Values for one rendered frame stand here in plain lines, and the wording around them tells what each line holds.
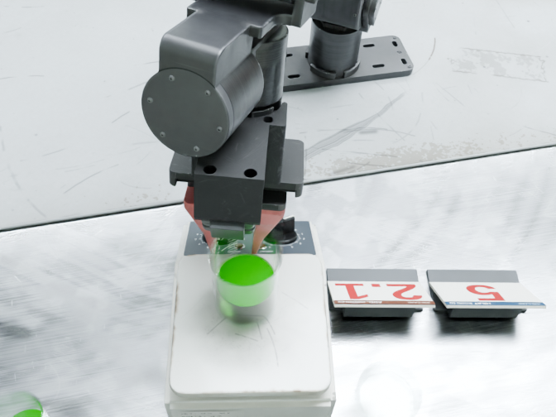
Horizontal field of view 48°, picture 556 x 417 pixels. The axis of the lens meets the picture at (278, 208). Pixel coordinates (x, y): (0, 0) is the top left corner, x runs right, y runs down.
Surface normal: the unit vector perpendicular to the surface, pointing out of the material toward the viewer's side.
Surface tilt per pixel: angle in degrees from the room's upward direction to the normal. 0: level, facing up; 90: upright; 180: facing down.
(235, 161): 17
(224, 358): 0
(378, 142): 0
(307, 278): 0
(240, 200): 73
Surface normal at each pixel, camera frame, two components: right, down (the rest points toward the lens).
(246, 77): 0.84, -0.22
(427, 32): 0.04, -0.59
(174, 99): -0.33, 0.55
